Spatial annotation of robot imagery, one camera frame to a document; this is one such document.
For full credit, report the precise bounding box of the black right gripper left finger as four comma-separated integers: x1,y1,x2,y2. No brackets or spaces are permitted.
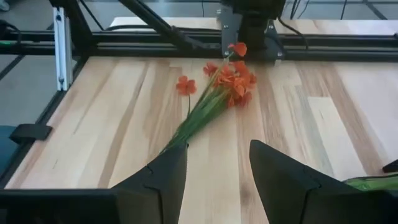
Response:
111,142,189,224

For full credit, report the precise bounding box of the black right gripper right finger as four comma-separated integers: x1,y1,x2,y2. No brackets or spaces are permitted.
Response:
249,139,389,224

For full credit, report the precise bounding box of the orange artificial flower bunch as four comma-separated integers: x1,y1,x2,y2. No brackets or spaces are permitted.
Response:
160,42,258,155

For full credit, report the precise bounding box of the black aluminium table frame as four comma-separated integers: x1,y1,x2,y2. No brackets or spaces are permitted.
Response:
0,0,398,190

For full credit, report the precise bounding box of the silver frame bracket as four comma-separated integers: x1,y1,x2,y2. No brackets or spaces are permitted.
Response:
52,6,74,92

